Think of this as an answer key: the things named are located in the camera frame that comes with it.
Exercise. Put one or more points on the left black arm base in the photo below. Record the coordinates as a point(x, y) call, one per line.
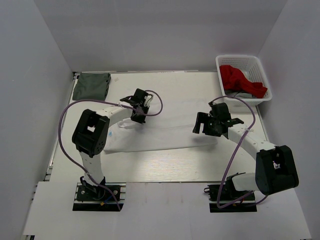
point(90, 198)

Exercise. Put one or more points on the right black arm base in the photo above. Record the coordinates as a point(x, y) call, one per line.
point(228, 194)

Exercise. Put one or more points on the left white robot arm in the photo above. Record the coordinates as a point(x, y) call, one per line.
point(90, 135)

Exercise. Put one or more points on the white t shirt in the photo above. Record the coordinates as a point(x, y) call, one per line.
point(171, 129)

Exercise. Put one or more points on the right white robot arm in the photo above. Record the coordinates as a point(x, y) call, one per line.
point(275, 169)

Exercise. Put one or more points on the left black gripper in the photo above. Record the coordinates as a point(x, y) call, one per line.
point(139, 120)

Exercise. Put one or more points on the folded dark green t shirt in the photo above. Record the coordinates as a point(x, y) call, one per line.
point(92, 86)

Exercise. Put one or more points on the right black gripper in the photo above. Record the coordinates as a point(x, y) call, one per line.
point(202, 117)

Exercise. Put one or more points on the white plastic basket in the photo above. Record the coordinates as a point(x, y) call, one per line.
point(253, 70)

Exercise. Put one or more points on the red t shirt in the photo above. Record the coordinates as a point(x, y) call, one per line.
point(234, 80)

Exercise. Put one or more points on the grey t shirt in basket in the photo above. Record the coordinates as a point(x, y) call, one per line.
point(239, 94)

